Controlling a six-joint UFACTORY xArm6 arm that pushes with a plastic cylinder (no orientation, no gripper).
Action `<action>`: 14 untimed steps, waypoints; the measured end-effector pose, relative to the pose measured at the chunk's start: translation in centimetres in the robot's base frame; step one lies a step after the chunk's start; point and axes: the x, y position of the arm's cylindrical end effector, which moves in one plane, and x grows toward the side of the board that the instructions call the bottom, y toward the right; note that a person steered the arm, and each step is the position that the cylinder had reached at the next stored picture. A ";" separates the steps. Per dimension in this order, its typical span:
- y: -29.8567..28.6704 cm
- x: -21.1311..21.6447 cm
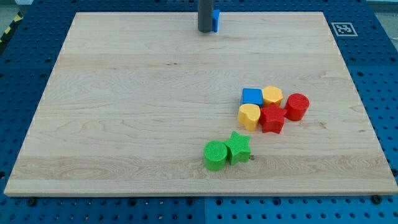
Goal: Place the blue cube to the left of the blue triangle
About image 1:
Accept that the blue cube block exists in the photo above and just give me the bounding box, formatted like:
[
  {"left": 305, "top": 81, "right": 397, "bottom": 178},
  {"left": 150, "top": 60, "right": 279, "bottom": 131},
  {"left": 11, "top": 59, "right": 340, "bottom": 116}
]
[{"left": 241, "top": 88, "right": 263, "bottom": 108}]

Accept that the blue triangle block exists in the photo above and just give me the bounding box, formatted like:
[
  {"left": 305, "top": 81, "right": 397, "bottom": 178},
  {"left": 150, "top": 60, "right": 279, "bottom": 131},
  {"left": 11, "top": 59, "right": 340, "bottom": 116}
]
[{"left": 212, "top": 9, "right": 220, "bottom": 32}]

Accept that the green cylinder block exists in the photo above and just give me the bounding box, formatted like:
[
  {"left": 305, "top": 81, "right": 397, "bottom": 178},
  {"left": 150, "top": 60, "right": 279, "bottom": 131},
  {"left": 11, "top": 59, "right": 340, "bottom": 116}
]
[{"left": 203, "top": 140, "right": 228, "bottom": 171}]

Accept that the yellow heart block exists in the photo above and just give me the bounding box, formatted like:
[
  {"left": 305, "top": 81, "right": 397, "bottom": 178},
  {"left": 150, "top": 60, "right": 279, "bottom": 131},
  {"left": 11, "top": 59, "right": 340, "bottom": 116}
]
[{"left": 237, "top": 103, "right": 261, "bottom": 131}]

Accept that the green star block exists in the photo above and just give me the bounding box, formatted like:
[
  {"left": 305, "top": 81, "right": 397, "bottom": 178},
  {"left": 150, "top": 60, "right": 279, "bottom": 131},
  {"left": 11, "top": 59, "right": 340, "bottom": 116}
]
[{"left": 223, "top": 131, "right": 251, "bottom": 166}]

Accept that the wooden board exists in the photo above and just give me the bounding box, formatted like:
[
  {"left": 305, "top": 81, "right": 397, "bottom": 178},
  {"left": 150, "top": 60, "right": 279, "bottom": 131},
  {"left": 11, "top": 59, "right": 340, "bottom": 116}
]
[{"left": 4, "top": 12, "right": 397, "bottom": 197}]

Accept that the red star block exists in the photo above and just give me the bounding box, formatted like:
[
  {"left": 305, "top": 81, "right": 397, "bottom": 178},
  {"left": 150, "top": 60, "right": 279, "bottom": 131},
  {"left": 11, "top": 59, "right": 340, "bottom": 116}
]
[{"left": 259, "top": 103, "right": 287, "bottom": 134}]

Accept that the yellow hexagon block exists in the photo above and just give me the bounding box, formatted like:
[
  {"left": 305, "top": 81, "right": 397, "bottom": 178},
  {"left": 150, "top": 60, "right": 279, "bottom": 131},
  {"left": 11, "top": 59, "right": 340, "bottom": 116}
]
[{"left": 262, "top": 85, "right": 284, "bottom": 107}]

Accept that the red cylinder block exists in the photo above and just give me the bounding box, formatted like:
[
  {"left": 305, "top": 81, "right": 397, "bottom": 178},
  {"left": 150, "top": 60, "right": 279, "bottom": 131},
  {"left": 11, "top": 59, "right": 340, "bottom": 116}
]
[{"left": 285, "top": 93, "right": 310, "bottom": 121}]

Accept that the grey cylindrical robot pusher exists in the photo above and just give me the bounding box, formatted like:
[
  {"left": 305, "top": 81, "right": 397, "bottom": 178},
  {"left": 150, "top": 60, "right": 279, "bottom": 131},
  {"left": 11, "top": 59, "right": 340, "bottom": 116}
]
[{"left": 198, "top": 0, "right": 214, "bottom": 33}]

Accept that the white fiducial marker tag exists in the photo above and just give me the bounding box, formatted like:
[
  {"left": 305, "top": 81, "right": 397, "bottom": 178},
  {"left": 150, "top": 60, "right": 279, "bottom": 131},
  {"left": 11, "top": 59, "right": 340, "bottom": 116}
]
[{"left": 331, "top": 22, "right": 358, "bottom": 37}]

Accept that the black yellow hazard tape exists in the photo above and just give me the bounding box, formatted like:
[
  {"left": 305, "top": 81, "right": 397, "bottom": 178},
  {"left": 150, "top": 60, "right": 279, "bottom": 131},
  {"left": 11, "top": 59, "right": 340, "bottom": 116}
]
[{"left": 1, "top": 11, "right": 24, "bottom": 44}]

